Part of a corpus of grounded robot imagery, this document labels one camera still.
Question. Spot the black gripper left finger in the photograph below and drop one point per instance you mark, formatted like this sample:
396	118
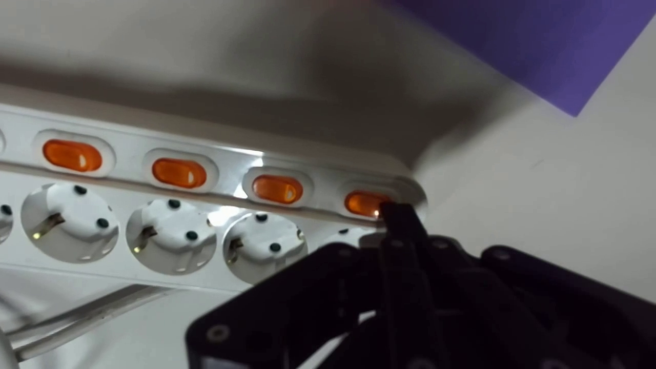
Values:
392	274

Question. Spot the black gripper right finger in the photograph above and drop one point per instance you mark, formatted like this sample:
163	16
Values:
479	301

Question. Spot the white power strip orange switches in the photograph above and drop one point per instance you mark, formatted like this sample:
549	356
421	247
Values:
171	205

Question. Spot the purple paper sheet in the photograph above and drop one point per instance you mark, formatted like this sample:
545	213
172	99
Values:
545	41

